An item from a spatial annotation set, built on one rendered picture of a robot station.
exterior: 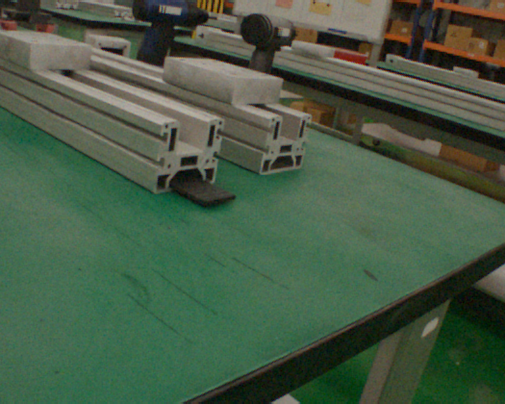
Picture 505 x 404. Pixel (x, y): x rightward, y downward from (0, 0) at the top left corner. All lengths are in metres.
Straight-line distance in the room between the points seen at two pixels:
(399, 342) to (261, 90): 0.44
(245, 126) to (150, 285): 0.38
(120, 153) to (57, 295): 0.29
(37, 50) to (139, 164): 0.30
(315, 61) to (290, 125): 1.59
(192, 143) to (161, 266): 0.24
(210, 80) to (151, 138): 0.22
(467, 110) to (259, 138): 1.38
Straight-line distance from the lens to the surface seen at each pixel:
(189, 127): 0.67
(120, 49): 1.40
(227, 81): 0.78
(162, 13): 1.18
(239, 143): 0.77
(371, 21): 3.75
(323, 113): 4.83
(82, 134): 0.73
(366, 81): 2.24
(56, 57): 0.87
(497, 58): 10.35
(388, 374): 0.88
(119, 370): 0.34
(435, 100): 2.09
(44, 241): 0.49
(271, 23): 0.97
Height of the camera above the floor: 1.00
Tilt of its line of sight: 19 degrees down
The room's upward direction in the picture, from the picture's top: 11 degrees clockwise
